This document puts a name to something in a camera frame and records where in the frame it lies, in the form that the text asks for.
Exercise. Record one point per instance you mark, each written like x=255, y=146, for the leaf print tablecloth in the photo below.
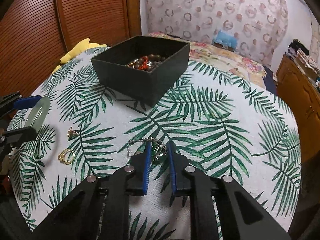
x=200, y=130

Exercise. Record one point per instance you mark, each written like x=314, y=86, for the floral bedspread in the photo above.
x=225, y=55

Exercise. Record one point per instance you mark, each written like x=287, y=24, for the wooden side cabinet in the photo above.
x=297, y=87

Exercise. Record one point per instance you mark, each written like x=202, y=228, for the stack of dark folded clothes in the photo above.
x=295, y=48

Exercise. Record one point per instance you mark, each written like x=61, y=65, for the dark blue bed sheet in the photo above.
x=269, y=80

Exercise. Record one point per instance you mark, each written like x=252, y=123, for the stack of light folded cloths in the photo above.
x=308, y=58

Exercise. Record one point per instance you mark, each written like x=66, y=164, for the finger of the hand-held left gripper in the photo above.
x=21, y=134
x=25, y=103

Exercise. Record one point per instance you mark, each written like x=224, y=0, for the wooden louvered wardrobe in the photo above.
x=87, y=12

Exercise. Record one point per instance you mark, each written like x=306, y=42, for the small brown box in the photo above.
x=222, y=46

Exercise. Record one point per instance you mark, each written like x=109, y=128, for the yellow plush toy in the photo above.
x=75, y=51

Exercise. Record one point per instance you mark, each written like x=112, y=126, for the blue plush toy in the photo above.
x=225, y=38

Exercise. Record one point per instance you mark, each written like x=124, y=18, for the black jewelry box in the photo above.
x=130, y=85

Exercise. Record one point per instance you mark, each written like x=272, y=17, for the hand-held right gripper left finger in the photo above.
x=147, y=170

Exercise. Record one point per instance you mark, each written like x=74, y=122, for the pale green jade bangle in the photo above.
x=41, y=110

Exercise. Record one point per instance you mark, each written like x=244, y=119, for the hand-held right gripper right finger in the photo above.
x=173, y=170

